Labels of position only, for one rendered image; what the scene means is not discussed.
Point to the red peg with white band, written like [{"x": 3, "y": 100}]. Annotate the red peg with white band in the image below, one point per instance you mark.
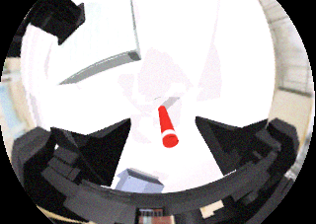
[{"x": 169, "y": 137}]

